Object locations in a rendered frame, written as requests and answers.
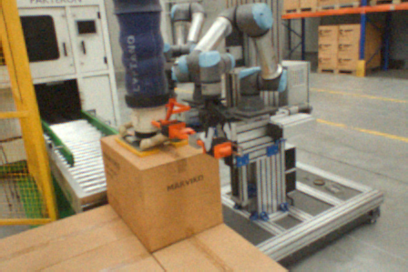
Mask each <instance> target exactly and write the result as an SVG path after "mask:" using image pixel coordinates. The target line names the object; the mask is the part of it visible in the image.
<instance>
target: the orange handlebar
mask: <svg viewBox="0 0 408 272"><path fill-rule="evenodd" d="M174 103H175V106H176V107H178V108H177V109H173V112H172V114H177V113H180V112H186V111H189V110H190V106H185V105H183V104H180V103H177V102H174ZM151 124H152V125H153V126H157V127H159V128H161V127H160V123H159V122H158V121H152V122H151ZM193 131H195V130H193V129H190V128H184V127H181V128H180V130H179V131H178V130H177V129H173V130H172V133H173V134H174V135H177V136H178V138H181V139H182V140H183V139H187V140H188V141H189V137H188V135H193V134H196V133H195V132H193ZM230 150H231V148H230V146H227V147H226V148H220V149H219V154H220V155H225V154H228V152H230Z"/></svg>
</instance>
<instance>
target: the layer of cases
mask: <svg viewBox="0 0 408 272"><path fill-rule="evenodd" d="M0 272H289V271H288V270H287V269H284V267H282V266H281V265H279V263H276V262H275V261H274V260H272V258H270V257H268V256H267V255H265V254H264V253H263V252H262V251H260V250H259V249H257V248H256V247H255V246H253V245H252V244H251V243H250V242H248V241H247V240H246V239H244V237H242V236H240V235H239V234H237V233H236V232H234V230H232V229H231V228H230V227H228V226H226V225H225V224H223V223H220V224H217V225H216V226H213V227H209V228H207V229H204V230H202V231H199V232H198V233H197V234H194V235H192V236H189V237H185V238H183V239H180V240H179V241H177V242H175V243H173V244H169V245H168V246H164V247H162V248H160V249H158V250H155V251H153V252H150V250H148V248H147V246H145V244H143V242H142V241H141V240H140V239H139V237H138V236H137V235H136V234H135V232H133V230H131V228H130V227H129V226H128V224H127V223H126V222H125V221H124V220H123V218H121V216H120V215H119V214H118V213H117V211H116V210H115V209H114V208H113V207H112V206H111V205H110V204H107V205H105V206H102V207H98V208H94V209H92V210H88V211H86V212H84V213H80V214H78V215H74V216H72V217H67V218H65V219H60V220H58V221H55V222H53V223H51V224H46V225H44V226H41V227H36V228H34V229H31V230H27V231H26V232H21V233H19V234H17V235H13V236H11V237H6V238H2V239H0Z"/></svg>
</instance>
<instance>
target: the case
mask: <svg viewBox="0 0 408 272"><path fill-rule="evenodd" d="M116 137H121V134H118V135H112V136H107V137H102V138H99V140H100V148H101V153H102V161H103V165H104V174H105V178H106V187H107V198H108V202H109V204H110V205H111V206H112V207H113V208H114V209H115V210H116V211H117V213H118V214H119V215H120V216H121V218H123V220H124V221H125V222H126V223H127V225H128V226H129V227H130V228H131V230H133V232H135V234H136V235H137V236H138V237H139V239H140V240H141V241H142V242H143V244H145V246H147V248H148V250H150V252H153V251H155V250H158V249H160V248H162V247H164V246H168V245H169V244H173V243H175V242H177V241H179V240H180V239H183V238H185V237H189V236H192V235H194V234H197V233H198V232H199V231H202V230H204V229H207V228H209V227H213V226H216V225H217V224H220V223H222V222H223V220H222V199H221V189H220V168H219V158H217V159H215V158H214V157H213V156H209V155H207V154H203V149H202V148H200V149H197V148H194V147H193V146H189V145H186V146H180V147H178V148H175V147H174V146H171V145H168V144H165V145H163V144H162V143H159V144H157V145H154V146H153V147H155V148H157V149H158V151H159V153H157V154H155V155H150V156H144V157H141V158H140V157H138V156H136V155H134V154H133V153H131V152H130V151H128V150H127V149H126V148H124V147H123V146H122V145H120V144H119V143H117V142H115V141H114V138H116Z"/></svg>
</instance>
